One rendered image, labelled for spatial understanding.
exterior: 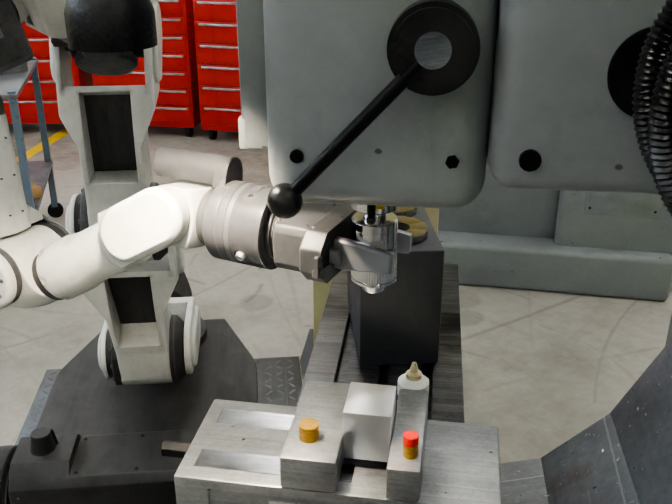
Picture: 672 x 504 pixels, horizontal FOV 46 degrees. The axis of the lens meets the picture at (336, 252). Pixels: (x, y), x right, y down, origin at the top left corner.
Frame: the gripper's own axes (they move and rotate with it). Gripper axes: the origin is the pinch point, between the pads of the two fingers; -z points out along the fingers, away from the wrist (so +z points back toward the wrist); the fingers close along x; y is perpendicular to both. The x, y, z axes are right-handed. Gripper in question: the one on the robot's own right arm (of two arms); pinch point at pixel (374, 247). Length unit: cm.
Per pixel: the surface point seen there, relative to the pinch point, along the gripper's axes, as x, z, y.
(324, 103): -10.6, 0.7, -17.0
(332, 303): 42, 24, 32
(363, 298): 25.6, 11.4, 20.5
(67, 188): 269, 299, 128
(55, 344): 127, 179, 126
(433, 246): 31.6, 3.3, 13.1
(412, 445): -5.1, -6.9, 18.8
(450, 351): 35.3, 0.5, 31.8
